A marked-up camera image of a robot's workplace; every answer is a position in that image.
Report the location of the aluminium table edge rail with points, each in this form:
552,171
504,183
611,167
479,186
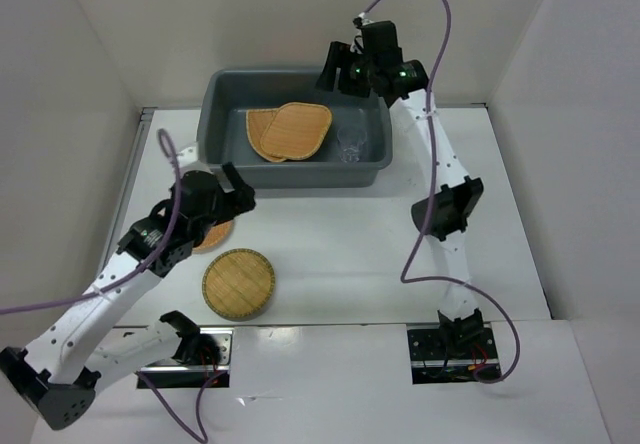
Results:
142,130

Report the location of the clear plastic cup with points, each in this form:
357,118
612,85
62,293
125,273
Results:
351,141

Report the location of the triangular woven tray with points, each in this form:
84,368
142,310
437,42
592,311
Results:
257,120

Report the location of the square woven tray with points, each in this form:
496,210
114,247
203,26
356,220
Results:
297,131

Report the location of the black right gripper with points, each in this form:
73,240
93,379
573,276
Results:
338,56

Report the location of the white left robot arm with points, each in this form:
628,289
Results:
60,373

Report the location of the round green-rimmed bamboo tray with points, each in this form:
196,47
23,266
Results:
238,284

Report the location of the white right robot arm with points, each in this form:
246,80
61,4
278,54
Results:
442,217

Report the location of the round tan woven tray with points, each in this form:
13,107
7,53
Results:
216,235

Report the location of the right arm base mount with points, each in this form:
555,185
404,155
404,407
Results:
431,364

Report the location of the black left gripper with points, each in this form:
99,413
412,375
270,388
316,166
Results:
242,195

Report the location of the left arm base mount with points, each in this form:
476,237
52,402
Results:
209,359

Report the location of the grey plastic bin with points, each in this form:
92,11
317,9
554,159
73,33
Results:
221,134

